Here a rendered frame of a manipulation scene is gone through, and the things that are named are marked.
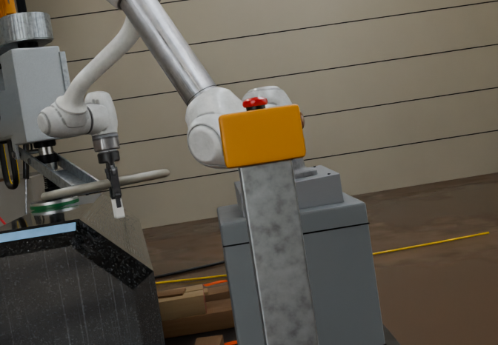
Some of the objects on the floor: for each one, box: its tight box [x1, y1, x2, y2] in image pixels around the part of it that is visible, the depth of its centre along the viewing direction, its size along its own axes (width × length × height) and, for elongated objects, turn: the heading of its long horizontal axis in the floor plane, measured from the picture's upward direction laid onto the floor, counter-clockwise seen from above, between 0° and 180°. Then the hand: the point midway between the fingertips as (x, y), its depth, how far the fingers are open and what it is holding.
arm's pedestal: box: [217, 192, 387, 345], centre depth 204 cm, size 50×50×80 cm
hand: (118, 208), depth 237 cm, fingers closed on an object, 4 cm apart
